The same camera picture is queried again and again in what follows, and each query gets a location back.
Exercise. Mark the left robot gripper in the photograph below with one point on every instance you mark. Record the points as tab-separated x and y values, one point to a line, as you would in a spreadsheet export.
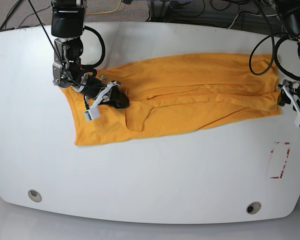
289	94

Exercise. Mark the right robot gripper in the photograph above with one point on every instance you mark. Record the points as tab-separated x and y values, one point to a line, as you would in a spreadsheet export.
91	88

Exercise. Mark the orange yellow t-shirt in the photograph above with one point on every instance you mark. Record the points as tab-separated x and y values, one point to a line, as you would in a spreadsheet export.
179	94

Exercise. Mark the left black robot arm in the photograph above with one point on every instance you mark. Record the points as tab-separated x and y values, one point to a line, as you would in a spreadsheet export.
288	12

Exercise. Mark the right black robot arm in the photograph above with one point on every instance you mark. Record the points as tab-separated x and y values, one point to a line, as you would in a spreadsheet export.
67	26

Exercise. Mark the red tape rectangle marking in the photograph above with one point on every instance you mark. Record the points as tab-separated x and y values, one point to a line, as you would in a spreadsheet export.
279	156

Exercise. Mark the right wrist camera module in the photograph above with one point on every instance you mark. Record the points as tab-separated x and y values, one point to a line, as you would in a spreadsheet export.
91	114

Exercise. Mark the right table cable grommet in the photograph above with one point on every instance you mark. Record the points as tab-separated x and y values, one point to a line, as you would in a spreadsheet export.
253	208

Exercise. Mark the table cable grommet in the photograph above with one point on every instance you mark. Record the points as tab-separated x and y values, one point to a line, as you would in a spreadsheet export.
253	208
35	196

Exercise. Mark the left table cable grommet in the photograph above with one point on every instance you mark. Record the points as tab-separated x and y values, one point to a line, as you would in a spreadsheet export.
35	196

